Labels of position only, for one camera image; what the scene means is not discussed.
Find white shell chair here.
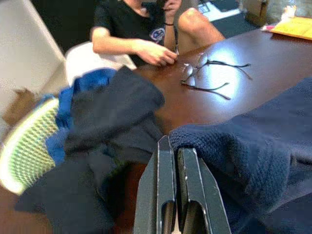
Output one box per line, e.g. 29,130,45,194
64,41,137,86

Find brown wooden table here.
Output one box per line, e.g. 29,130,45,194
0,30,312,234

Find crumpled clear plastic bag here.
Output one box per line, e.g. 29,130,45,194
268,0,312,19

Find white paper sheet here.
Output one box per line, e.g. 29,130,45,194
197,0,242,22

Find thin-framed eyeglasses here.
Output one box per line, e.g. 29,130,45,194
180,52,253,101

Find blue green patterned garment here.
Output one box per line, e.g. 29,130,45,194
0,69,117,195

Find person's right hand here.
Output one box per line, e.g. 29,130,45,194
143,45,178,67

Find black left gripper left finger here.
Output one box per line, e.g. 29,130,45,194
133,135,178,234

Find person's torso black shirt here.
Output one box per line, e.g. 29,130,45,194
90,0,181,68

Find brown cardboard flap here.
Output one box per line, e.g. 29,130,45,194
1,87,37,127

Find yellow envelope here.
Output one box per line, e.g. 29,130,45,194
269,16,312,41

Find person's left hand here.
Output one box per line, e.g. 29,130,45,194
162,0,188,12

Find navy blue knit t-shirt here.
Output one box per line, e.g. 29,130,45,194
169,77,312,234

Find person's bare leg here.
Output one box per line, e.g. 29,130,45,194
176,7,226,56

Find brown cardboard box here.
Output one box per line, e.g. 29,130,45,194
243,0,270,20

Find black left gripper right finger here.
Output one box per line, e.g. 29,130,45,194
176,147,233,234

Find black cotton shirt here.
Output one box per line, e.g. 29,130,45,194
14,65,169,234

